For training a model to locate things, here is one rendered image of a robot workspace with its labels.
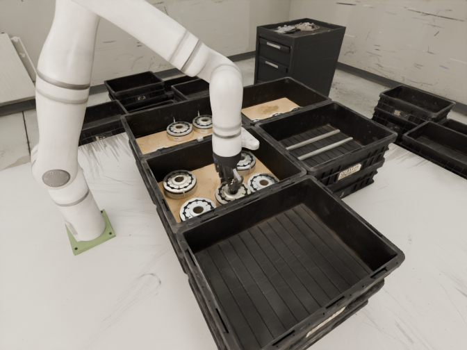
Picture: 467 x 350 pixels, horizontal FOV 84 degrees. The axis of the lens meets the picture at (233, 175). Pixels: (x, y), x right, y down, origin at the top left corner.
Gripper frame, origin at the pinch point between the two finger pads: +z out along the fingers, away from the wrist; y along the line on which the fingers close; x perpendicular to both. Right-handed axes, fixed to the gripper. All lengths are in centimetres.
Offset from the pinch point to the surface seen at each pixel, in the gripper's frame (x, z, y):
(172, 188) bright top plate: -13.9, 1.6, -9.1
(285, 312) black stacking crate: -5.9, 4.5, 35.1
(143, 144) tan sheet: -14.3, 4.5, -41.2
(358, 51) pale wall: 318, 56, -194
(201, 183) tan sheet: -4.5, 4.4, -9.6
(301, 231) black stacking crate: 10.8, 4.3, 21.1
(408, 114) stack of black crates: 161, 33, -31
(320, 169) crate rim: 24.0, -5.5, 11.9
